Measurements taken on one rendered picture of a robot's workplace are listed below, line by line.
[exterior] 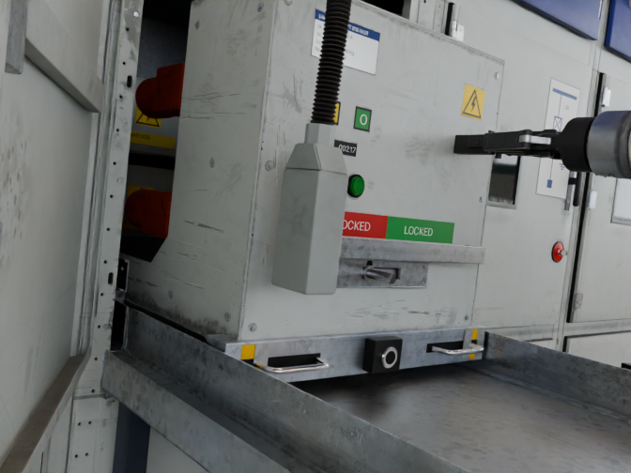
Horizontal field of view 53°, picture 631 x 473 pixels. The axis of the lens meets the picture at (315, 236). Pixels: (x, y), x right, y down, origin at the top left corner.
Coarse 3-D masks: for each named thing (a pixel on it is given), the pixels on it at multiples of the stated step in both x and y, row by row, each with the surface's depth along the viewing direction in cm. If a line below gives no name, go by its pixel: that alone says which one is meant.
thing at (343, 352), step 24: (216, 336) 81; (312, 336) 87; (336, 336) 89; (360, 336) 92; (408, 336) 99; (432, 336) 103; (456, 336) 107; (480, 336) 111; (288, 360) 84; (312, 360) 87; (336, 360) 90; (360, 360) 93; (408, 360) 100; (432, 360) 103; (456, 360) 108
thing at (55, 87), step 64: (0, 0) 33; (64, 0) 64; (0, 64) 34; (64, 64) 57; (0, 128) 46; (64, 128) 71; (0, 192) 47; (64, 192) 75; (0, 256) 49; (64, 256) 79; (0, 320) 51; (64, 320) 84; (0, 384) 53; (64, 384) 81; (0, 448) 56
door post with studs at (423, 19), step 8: (408, 0) 135; (416, 0) 132; (424, 0) 133; (432, 0) 135; (408, 8) 135; (416, 8) 132; (424, 8) 133; (432, 8) 135; (408, 16) 132; (416, 16) 133; (424, 16) 134; (432, 16) 135; (424, 24) 134
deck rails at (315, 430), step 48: (144, 336) 94; (192, 384) 82; (240, 384) 73; (288, 384) 67; (528, 384) 104; (576, 384) 99; (624, 384) 94; (288, 432) 66; (336, 432) 60; (384, 432) 56
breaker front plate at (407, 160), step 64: (320, 0) 82; (384, 64) 91; (448, 64) 99; (384, 128) 92; (448, 128) 101; (256, 192) 79; (384, 192) 94; (448, 192) 103; (256, 256) 80; (256, 320) 81; (320, 320) 88; (384, 320) 97; (448, 320) 107
